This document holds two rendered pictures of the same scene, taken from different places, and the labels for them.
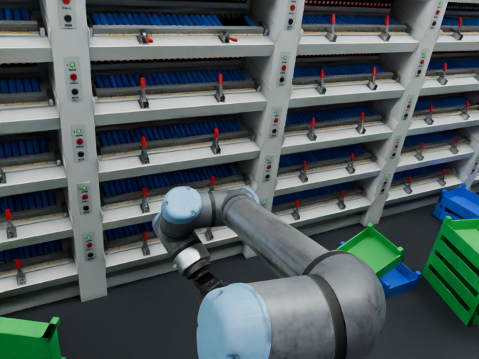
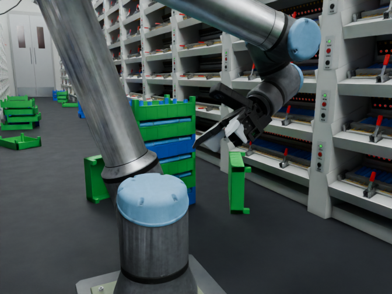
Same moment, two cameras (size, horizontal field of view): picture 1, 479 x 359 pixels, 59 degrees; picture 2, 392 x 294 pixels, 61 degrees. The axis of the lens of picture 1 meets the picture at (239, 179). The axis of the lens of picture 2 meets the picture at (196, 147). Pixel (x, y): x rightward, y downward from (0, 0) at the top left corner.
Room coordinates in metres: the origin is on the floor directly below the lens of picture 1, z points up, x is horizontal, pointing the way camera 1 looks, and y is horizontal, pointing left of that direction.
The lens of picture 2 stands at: (0.72, -0.81, 0.57)
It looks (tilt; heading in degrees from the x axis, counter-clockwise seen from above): 12 degrees down; 93
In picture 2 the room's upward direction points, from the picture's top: straight up
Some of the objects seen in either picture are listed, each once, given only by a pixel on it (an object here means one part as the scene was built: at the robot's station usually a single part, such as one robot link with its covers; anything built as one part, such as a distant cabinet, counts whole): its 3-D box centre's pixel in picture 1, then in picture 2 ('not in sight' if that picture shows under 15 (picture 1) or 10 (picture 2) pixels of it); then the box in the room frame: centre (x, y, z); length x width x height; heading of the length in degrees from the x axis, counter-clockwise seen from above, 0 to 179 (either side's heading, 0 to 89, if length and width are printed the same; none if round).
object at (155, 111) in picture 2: not in sight; (153, 106); (0.47, 0.57, 0.44); 0.30 x 0.20 x 0.08; 44
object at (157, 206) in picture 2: not in sight; (153, 219); (0.59, -0.14, 0.26); 0.17 x 0.15 x 0.18; 110
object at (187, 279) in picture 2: not in sight; (155, 277); (0.60, -0.15, 0.12); 0.19 x 0.19 x 0.10
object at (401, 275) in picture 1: (377, 263); not in sight; (1.50, -0.65, 0.04); 0.30 x 0.20 x 0.08; 30
